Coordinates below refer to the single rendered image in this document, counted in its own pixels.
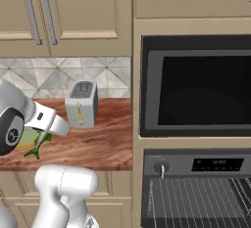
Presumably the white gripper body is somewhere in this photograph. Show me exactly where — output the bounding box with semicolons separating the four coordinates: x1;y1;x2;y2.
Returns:
45;114;72;138

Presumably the beige lower cupboard door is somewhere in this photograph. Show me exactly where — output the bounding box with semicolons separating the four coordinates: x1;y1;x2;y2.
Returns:
0;196;133;228

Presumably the dark oven knob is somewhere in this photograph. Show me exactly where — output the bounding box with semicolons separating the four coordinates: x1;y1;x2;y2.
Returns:
153;160;172;179

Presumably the wide beige cupboard door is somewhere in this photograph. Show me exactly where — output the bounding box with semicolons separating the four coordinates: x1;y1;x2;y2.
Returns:
33;0;133;59

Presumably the narrow beige cupboard door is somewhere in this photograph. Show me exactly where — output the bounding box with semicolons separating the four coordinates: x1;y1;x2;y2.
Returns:
0;0;37;59

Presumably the black built-in microwave oven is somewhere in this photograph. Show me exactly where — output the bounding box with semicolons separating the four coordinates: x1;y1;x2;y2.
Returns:
139;33;251;139

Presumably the grey toaster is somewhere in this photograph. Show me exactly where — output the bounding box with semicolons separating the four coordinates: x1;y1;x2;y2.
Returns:
64;79;99;129

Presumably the yellow-green plate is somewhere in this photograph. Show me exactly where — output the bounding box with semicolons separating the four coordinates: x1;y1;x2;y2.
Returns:
14;128;42;152

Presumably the beige tall appliance cabinet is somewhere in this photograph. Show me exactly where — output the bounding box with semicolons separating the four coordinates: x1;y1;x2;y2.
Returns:
131;18;251;228

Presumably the beige drawer front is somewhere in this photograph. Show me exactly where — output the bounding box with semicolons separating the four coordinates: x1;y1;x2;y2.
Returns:
0;169;133;198

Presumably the grey cupboard door handle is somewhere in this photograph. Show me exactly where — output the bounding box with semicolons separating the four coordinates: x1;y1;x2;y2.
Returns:
39;0;60;46
22;0;44;46

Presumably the wire oven rack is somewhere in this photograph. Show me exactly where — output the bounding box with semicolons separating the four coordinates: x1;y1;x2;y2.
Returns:
147;176;251;228

